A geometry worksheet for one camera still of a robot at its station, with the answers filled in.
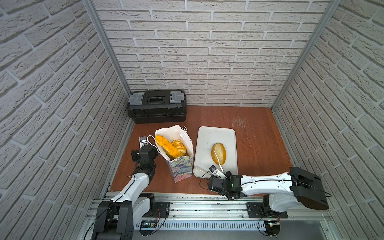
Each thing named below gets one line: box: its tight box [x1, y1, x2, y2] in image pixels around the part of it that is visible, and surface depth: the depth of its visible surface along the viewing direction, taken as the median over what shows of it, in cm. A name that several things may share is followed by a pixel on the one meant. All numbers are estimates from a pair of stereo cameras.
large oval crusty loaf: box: [211, 142, 227, 166], surface depth 90 cm
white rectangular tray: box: [193, 126, 238, 179], surface depth 99 cm
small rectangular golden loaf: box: [171, 139, 187, 155], surface depth 83 cm
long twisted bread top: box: [155, 135, 183, 159], surface depth 74 cm
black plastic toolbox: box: [127, 89, 187, 124], surface depth 102 cm
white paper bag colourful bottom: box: [147, 125, 194, 184], surface depth 76 cm
